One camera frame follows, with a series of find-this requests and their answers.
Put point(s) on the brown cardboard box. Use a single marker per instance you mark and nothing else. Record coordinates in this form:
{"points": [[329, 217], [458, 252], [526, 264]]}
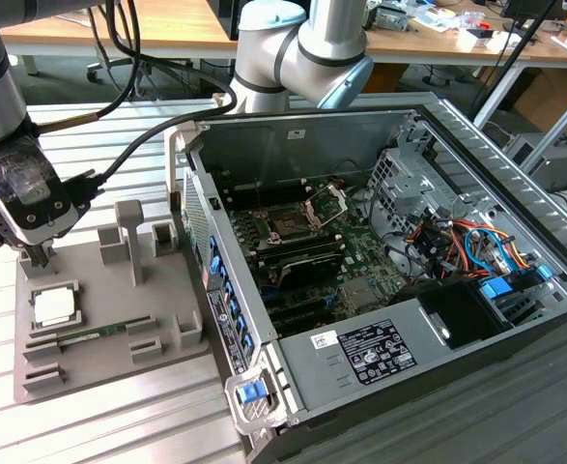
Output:
{"points": [[553, 96]]}

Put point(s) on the long wooden desk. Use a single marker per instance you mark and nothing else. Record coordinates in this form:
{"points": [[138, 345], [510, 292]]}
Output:
{"points": [[177, 19]]}

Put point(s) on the blue case latch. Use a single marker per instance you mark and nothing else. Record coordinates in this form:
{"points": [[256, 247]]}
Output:
{"points": [[251, 391]]}

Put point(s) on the black monitor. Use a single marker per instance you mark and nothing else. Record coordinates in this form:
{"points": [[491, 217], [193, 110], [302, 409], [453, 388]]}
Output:
{"points": [[529, 7]]}

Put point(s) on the black graphics card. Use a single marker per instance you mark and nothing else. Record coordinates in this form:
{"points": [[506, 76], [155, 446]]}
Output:
{"points": [[312, 268]]}

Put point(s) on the black rating label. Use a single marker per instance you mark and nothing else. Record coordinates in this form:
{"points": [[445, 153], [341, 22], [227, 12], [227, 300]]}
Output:
{"points": [[379, 353]]}

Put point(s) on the black RAM slot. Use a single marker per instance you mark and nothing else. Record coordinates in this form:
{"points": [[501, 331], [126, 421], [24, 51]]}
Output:
{"points": [[283, 192], [302, 246]]}

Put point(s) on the grey power supply unit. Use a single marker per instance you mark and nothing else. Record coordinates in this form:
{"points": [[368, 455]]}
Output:
{"points": [[302, 367]]}

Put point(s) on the black office chair base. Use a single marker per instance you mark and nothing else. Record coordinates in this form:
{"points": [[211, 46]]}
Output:
{"points": [[97, 65]]}

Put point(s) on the small blue clip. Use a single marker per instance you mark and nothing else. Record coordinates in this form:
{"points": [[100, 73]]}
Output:
{"points": [[544, 272]]}

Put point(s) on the thin metal locking lever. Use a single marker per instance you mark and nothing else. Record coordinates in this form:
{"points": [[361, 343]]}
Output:
{"points": [[259, 195]]}

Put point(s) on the long black sticker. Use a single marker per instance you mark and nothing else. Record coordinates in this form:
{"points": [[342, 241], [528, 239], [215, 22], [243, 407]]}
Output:
{"points": [[225, 333]]}

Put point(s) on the open PC case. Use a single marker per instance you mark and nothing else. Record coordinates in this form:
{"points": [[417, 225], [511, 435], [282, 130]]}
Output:
{"points": [[244, 145]]}

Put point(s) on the silver CPU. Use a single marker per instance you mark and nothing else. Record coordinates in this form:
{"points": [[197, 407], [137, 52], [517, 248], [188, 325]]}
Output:
{"points": [[55, 307]]}

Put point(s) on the green RAM stick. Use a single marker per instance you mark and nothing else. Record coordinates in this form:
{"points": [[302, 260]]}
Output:
{"points": [[94, 333]]}

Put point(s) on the silver drive cage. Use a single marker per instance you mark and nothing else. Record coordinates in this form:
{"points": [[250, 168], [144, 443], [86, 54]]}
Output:
{"points": [[399, 188]]}

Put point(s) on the white barcode label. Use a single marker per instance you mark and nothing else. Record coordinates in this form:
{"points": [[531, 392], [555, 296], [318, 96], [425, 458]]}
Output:
{"points": [[324, 339]]}

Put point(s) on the black fan duct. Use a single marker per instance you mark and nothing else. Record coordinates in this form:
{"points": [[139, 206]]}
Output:
{"points": [[457, 309]]}

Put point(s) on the grey desktop device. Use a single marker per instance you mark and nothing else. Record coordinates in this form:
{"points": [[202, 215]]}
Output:
{"points": [[391, 19]]}

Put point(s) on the silver chipset heat sink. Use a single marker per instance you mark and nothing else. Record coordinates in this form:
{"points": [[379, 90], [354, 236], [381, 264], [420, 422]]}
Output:
{"points": [[359, 295]]}

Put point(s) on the blue card clip row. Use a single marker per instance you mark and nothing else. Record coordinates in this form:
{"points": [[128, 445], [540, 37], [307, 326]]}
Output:
{"points": [[230, 295]]}

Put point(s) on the CPU socket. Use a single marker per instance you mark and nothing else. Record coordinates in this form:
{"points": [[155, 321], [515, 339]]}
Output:
{"points": [[287, 224]]}

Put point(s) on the black expansion slot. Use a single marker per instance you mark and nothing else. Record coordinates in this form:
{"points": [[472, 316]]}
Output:
{"points": [[295, 314]]}

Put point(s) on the black slanted pole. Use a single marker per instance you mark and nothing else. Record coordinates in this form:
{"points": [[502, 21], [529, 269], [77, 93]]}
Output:
{"points": [[515, 60]]}

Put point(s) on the grey parts rack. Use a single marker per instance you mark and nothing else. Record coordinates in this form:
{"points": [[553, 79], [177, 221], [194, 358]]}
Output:
{"points": [[109, 299]]}

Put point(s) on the grey computer tower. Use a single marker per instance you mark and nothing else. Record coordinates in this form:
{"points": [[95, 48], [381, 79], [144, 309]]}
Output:
{"points": [[560, 164]]}

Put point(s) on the green motherboard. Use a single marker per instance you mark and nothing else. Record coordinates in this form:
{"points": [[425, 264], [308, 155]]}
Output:
{"points": [[360, 256]]}

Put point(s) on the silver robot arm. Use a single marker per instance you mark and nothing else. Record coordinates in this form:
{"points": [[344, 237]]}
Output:
{"points": [[283, 48]]}

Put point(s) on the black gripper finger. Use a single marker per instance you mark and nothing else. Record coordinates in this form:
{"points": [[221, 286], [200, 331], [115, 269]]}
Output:
{"points": [[39, 255]]}

